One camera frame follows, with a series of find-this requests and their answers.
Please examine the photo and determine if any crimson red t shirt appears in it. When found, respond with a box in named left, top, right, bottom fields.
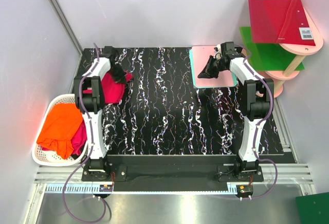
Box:
left=83, top=70, right=134, bottom=105

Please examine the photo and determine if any pink wooden tiered shelf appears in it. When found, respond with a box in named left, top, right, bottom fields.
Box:
left=241, top=0, right=324, bottom=99

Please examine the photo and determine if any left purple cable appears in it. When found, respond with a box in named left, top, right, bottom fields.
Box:
left=62, top=42, right=112, bottom=222

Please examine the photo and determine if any green acrylic sheet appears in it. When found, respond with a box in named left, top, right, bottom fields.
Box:
left=240, top=27, right=297, bottom=71

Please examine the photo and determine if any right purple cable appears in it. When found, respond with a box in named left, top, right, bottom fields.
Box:
left=233, top=44, right=278, bottom=200

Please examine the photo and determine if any red acrylic sheet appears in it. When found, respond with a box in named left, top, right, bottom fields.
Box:
left=248, top=0, right=315, bottom=46

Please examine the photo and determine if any purple cable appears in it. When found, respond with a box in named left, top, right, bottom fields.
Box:
left=62, top=42, right=112, bottom=222
left=233, top=44, right=278, bottom=200

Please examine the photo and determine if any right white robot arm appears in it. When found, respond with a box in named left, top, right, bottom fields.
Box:
left=197, top=42, right=274, bottom=181

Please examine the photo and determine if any orange t shirt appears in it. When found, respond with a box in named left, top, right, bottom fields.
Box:
left=36, top=103, right=83, bottom=159

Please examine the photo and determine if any magenta t shirt in basket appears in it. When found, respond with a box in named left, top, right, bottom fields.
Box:
left=37, top=122, right=87, bottom=159

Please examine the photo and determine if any white plastic laundry basket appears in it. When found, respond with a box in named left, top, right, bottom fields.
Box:
left=32, top=94, right=87, bottom=167

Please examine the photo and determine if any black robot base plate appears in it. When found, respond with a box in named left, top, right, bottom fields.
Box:
left=81, top=154, right=296, bottom=192

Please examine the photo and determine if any aluminium frame rail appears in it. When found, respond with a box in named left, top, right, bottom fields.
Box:
left=35, top=0, right=83, bottom=52

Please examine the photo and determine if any pink board teal edge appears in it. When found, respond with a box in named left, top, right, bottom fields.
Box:
left=189, top=46, right=237, bottom=88

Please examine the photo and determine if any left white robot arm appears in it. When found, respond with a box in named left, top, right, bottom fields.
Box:
left=74, top=45, right=132, bottom=181

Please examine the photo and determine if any dark green board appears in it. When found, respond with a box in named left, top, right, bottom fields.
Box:
left=296, top=193, right=329, bottom=224

